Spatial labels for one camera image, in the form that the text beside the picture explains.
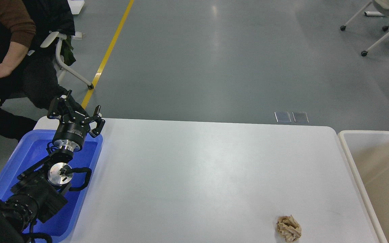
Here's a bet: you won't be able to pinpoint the crumpled brown paper ball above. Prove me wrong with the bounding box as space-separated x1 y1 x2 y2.
276 215 302 243

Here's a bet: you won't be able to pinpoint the right metal floor plate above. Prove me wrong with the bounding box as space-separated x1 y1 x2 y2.
292 112 309 124

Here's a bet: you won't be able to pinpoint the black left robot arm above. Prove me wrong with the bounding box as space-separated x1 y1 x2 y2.
0 90 105 243

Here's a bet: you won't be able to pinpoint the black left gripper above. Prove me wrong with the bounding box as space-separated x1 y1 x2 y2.
47 90 105 151

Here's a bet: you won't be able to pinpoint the blue plastic tray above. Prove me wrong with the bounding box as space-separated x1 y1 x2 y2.
0 129 103 243

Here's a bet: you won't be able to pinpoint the white office chair left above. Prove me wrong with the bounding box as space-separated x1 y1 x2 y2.
40 32 94 90

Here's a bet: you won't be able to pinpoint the dark green hanging jacket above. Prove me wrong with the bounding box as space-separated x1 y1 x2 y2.
60 35 77 66

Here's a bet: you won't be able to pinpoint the metal floor plate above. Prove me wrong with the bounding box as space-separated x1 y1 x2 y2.
292 112 309 124
274 112 292 123

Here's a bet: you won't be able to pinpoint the left metal floor plate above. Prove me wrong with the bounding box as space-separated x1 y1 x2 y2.
274 112 292 123

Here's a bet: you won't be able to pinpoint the white floor power adapter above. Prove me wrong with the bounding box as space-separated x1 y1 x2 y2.
72 32 83 39

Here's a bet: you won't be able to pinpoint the white box on floor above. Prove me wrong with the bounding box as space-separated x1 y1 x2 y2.
68 0 85 15

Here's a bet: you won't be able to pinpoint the seated person dark clothes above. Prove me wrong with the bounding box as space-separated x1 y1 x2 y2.
0 0 75 140

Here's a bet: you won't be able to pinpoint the beige plastic bin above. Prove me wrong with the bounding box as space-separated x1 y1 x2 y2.
338 130 389 243

